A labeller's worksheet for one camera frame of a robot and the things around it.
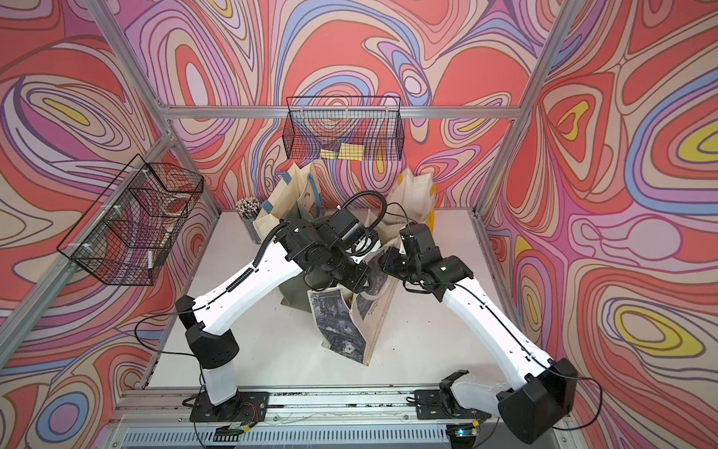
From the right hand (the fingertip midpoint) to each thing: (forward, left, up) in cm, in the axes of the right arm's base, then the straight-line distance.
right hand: (382, 269), depth 76 cm
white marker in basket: (+2, +62, +6) cm, 62 cm away
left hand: (-7, +3, +4) cm, 9 cm away
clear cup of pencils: (+29, +45, -2) cm, 53 cm away
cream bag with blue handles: (+46, +30, -7) cm, 55 cm away
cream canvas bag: (-13, +9, -5) cm, 17 cm away
